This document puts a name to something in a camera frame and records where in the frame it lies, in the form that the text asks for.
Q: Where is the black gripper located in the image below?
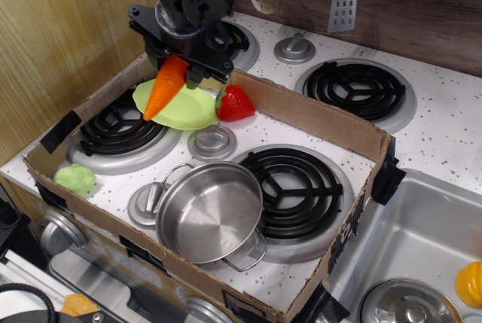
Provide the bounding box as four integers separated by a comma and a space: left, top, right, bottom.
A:
127, 5, 234, 90

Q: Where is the orange toy carrot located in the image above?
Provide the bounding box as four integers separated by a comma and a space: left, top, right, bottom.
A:
143, 55, 188, 121

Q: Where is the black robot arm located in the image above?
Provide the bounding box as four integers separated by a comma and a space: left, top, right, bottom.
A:
127, 0, 234, 89

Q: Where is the light green toy plate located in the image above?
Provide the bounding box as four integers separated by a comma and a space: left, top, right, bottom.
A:
133, 79, 218, 130

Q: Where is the back left black burner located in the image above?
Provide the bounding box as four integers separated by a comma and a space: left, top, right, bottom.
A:
206, 21, 260, 72

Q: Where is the red toy strawberry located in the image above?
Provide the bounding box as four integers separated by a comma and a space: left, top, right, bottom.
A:
215, 85, 255, 122

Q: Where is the front left black burner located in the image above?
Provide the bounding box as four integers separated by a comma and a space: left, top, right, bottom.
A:
67, 89, 182, 175

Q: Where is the grey centre stove knob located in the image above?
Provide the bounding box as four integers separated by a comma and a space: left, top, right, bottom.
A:
188, 125, 237, 162

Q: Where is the grey stove knob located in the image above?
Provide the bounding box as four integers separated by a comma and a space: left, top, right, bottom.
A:
127, 182, 164, 230
188, 125, 237, 162
273, 33, 316, 65

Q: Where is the grey back stove knob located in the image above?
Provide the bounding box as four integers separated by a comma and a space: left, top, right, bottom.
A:
273, 33, 316, 65

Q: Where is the grey front stove knob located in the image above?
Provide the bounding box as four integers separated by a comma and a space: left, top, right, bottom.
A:
127, 182, 164, 230

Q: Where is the green toy lettuce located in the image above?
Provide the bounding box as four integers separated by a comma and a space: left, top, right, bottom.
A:
54, 163, 96, 195

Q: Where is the stainless steel pot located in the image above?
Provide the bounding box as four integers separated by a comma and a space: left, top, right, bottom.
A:
155, 161, 268, 272

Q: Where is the hanging metal slotted spatula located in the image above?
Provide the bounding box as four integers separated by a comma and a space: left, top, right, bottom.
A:
327, 0, 358, 33

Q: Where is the brown cardboard fence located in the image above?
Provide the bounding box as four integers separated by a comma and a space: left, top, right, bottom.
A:
24, 55, 393, 322

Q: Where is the front right black burner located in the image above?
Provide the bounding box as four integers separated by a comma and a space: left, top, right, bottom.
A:
233, 144, 355, 264

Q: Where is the grey oven front knob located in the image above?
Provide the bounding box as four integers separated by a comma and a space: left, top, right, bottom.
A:
41, 210, 87, 257

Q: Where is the grey oven knob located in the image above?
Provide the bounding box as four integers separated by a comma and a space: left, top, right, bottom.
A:
184, 297, 233, 323
41, 210, 87, 257

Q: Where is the grey lower oven knob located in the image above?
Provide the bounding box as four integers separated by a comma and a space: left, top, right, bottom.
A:
184, 297, 233, 323

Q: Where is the orange toy food piece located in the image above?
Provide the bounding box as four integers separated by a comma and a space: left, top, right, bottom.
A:
60, 294, 99, 317

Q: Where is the grey toy sink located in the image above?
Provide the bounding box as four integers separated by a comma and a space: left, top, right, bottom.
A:
328, 169, 481, 322

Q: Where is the silver pot lid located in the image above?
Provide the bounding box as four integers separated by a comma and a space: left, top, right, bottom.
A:
358, 278, 463, 323

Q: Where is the yellow toy pepper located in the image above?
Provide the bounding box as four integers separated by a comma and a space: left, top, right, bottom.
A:
456, 261, 481, 309

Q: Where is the black cable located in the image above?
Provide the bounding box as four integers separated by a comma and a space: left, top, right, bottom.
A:
0, 282, 57, 323

